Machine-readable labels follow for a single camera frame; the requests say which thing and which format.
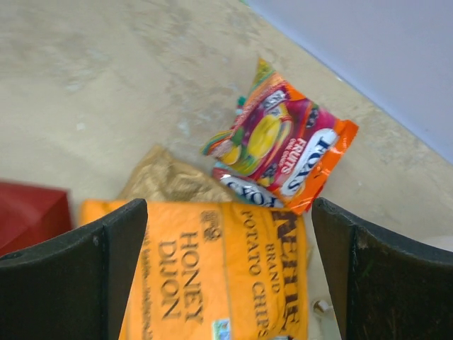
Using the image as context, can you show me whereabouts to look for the tan large snack bag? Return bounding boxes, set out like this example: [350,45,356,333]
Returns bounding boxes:
[117,144,238,203]

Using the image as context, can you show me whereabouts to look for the orange yellow snack bag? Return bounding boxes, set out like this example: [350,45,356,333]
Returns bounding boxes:
[78,198,309,340]

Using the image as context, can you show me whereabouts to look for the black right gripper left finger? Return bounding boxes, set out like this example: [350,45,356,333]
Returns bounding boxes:
[1,199,148,339]

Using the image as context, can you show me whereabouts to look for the red paper bag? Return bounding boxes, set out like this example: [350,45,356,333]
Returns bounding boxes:
[1,181,73,256]

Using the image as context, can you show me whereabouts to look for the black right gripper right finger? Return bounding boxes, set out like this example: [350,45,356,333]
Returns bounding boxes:
[311,198,452,339]

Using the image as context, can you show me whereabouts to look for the white cylinder toy drum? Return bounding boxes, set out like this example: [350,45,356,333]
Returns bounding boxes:
[312,300,335,317]

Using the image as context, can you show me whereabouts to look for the orange fruit candy bag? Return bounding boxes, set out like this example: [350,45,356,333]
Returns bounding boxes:
[201,58,359,215]

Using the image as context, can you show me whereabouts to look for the teal snack packet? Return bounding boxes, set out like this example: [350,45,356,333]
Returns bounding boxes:
[203,91,292,208]

